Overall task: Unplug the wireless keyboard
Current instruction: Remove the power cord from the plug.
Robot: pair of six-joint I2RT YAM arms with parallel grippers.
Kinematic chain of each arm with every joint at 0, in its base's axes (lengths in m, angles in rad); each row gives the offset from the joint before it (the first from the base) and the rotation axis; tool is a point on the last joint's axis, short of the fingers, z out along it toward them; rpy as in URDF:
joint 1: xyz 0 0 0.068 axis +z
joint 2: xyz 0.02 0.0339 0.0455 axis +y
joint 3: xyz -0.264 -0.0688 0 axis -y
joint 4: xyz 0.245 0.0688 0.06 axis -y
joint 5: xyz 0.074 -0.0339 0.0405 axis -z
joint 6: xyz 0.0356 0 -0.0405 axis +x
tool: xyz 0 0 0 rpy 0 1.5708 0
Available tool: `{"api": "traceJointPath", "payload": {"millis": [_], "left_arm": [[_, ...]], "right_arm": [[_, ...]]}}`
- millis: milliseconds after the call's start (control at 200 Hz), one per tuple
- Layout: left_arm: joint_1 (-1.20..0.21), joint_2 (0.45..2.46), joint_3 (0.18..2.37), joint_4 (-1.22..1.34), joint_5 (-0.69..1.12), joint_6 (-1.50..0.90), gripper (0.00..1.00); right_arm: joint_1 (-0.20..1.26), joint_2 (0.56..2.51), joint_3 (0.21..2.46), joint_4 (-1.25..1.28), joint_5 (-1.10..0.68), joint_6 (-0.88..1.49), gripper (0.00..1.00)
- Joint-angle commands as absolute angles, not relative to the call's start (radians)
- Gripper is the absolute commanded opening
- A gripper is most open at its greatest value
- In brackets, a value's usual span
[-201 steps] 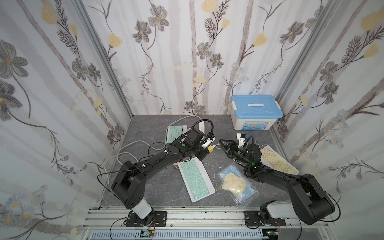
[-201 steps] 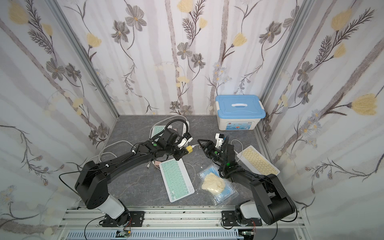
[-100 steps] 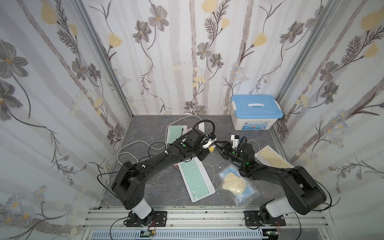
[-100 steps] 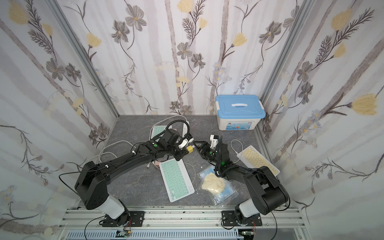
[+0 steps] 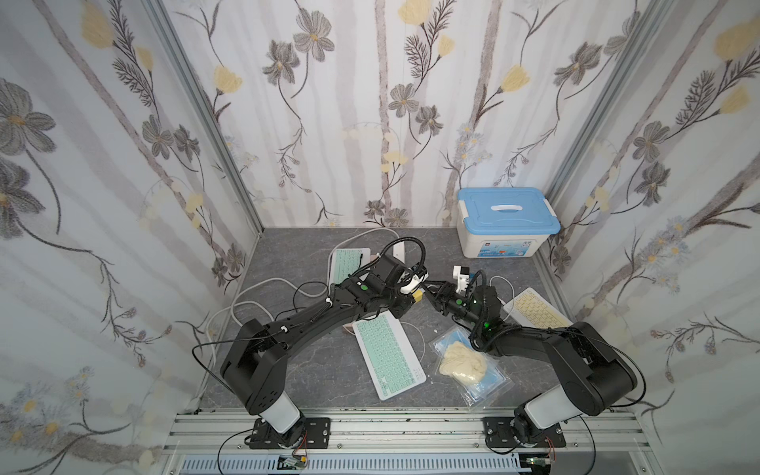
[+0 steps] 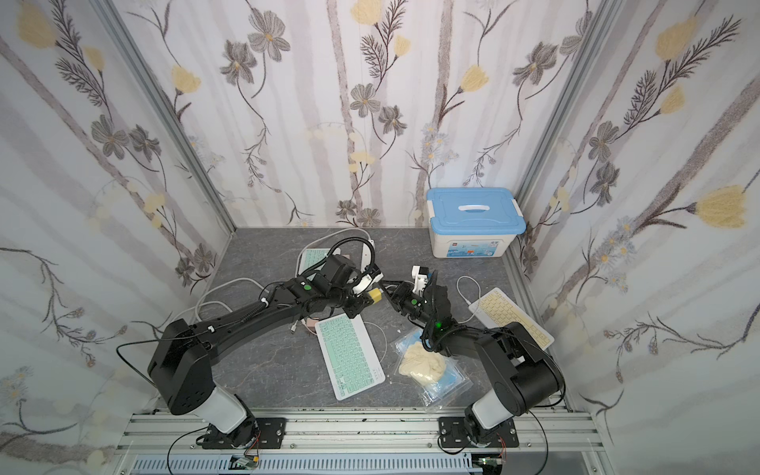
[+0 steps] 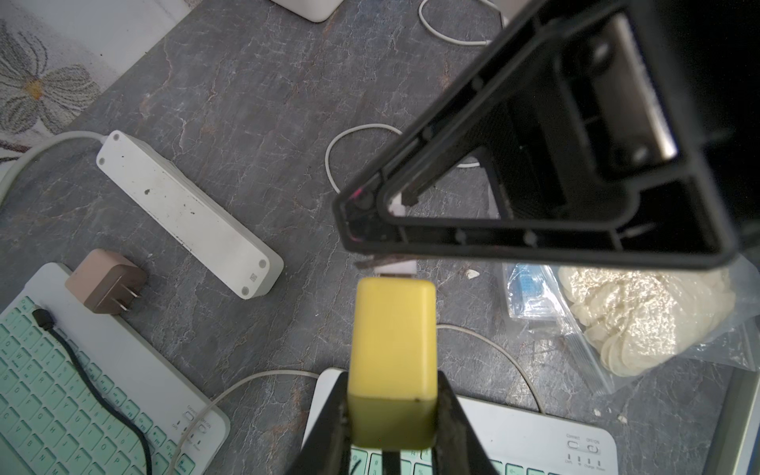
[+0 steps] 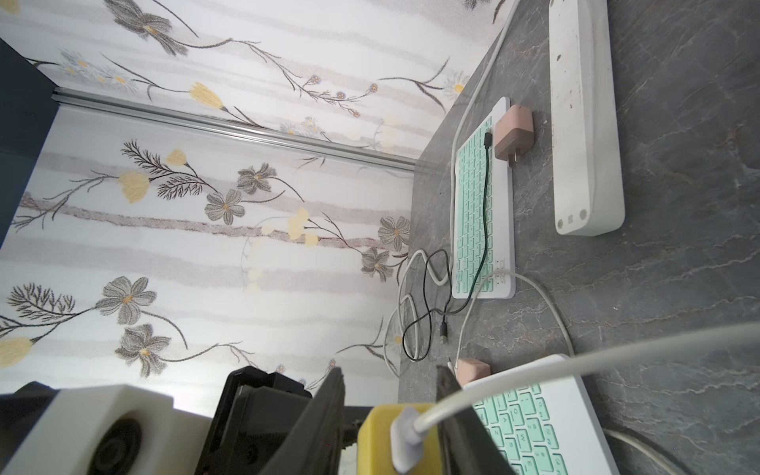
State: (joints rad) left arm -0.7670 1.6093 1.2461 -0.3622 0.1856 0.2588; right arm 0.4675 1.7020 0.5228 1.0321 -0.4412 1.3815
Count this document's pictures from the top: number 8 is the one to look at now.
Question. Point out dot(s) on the pink USB charger end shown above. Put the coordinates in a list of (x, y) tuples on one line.
[(468, 370)]

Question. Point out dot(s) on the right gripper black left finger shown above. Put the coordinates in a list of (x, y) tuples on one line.
[(303, 435)]

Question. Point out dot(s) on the white power strip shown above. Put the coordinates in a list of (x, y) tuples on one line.
[(586, 158)]

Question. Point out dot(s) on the pink USB charger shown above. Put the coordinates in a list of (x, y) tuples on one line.
[(514, 133)]

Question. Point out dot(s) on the yellow USB charger cube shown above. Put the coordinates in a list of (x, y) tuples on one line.
[(387, 444)]

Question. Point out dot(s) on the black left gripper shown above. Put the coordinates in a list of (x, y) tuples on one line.
[(231, 446)]

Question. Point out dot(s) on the green keyboard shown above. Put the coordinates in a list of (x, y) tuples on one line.
[(483, 225), (548, 428)]

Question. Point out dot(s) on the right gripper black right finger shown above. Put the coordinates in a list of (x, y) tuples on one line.
[(467, 447)]

